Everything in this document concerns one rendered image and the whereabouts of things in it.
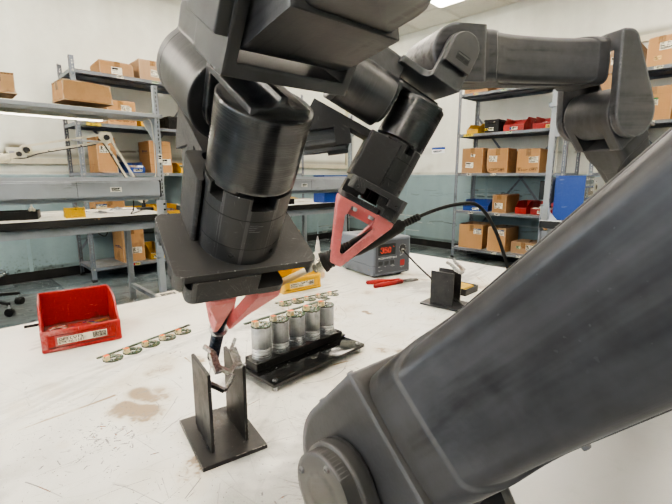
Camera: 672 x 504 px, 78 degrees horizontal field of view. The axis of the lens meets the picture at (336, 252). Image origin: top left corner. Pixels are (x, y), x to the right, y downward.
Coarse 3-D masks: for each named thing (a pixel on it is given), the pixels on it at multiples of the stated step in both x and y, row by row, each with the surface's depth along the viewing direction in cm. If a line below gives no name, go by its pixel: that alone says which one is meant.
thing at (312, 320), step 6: (306, 312) 56; (318, 312) 56; (306, 318) 56; (312, 318) 56; (318, 318) 56; (306, 324) 56; (312, 324) 56; (318, 324) 57; (306, 330) 56; (312, 330) 56; (318, 330) 57; (306, 336) 56; (312, 336) 56; (318, 336) 57
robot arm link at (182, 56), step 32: (192, 0) 19; (224, 0) 18; (192, 32) 26; (224, 32) 18; (160, 64) 28; (192, 64) 25; (224, 64) 19; (256, 64) 21; (288, 64) 23; (192, 96) 25
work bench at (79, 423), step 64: (128, 320) 70; (192, 320) 70; (384, 320) 70; (0, 384) 49; (64, 384) 49; (128, 384) 49; (192, 384) 49; (256, 384) 49; (320, 384) 49; (0, 448) 37; (64, 448) 37; (128, 448) 37
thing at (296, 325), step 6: (294, 312) 55; (294, 318) 54; (300, 318) 54; (294, 324) 54; (300, 324) 54; (294, 330) 54; (300, 330) 54; (294, 336) 54; (300, 336) 54; (294, 342) 54; (300, 342) 54
